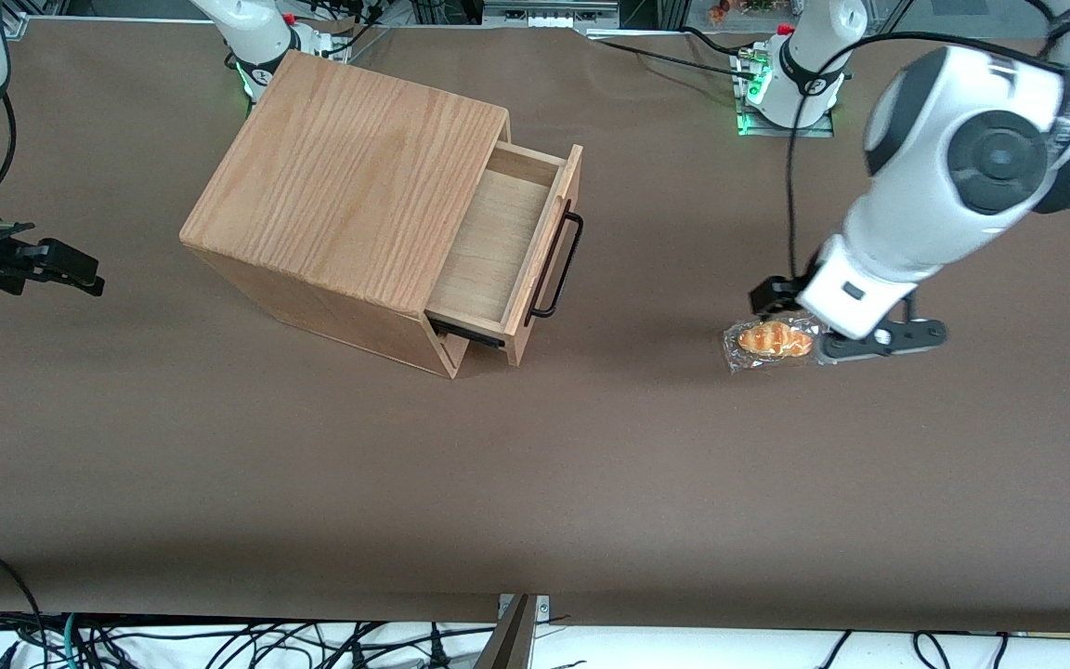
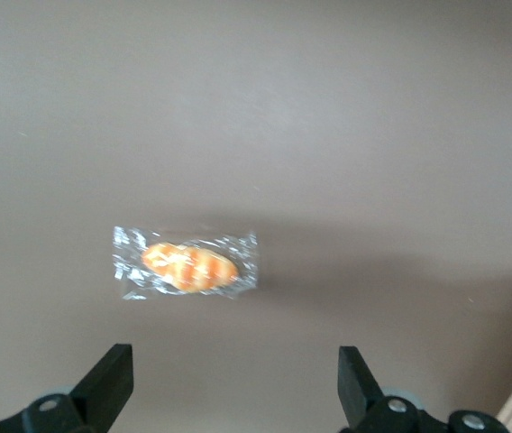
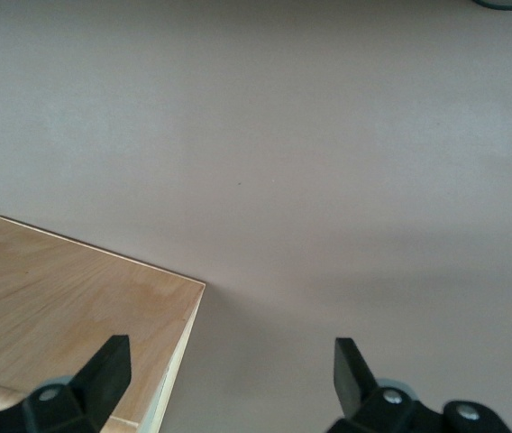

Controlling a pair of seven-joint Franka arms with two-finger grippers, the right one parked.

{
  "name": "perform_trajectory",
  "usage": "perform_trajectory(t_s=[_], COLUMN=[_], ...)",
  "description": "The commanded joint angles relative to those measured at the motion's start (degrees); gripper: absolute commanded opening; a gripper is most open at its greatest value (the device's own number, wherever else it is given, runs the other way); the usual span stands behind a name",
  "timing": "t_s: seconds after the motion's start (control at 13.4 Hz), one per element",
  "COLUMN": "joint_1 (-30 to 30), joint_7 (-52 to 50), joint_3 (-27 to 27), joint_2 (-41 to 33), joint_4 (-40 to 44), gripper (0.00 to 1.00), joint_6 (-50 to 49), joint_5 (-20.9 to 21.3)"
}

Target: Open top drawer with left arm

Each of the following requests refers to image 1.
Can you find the large table cover mat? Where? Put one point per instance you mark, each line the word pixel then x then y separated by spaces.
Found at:
pixel 591 465

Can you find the small metal edge bracket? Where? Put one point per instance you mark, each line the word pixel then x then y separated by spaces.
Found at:
pixel 540 609

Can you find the dark grey left wrist camera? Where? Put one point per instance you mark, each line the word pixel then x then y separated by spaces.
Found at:
pixel 916 334

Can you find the wooden drawer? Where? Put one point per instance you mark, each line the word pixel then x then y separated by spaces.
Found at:
pixel 498 242

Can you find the wooden drawer cabinet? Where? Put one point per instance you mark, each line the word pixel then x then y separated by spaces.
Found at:
pixel 340 177

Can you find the aluminium frame crossbar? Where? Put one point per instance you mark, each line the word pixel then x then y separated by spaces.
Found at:
pixel 549 11

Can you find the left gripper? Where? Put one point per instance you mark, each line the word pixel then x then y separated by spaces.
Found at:
pixel 774 295

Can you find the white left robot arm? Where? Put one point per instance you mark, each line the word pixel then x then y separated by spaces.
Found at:
pixel 925 204

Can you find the brown slanted post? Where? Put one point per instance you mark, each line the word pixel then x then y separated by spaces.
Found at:
pixel 507 641

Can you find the orange colourful background items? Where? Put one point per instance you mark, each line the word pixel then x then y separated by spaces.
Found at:
pixel 730 9

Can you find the plastic wrapped bread roll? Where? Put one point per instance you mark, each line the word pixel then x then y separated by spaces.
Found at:
pixel 772 342

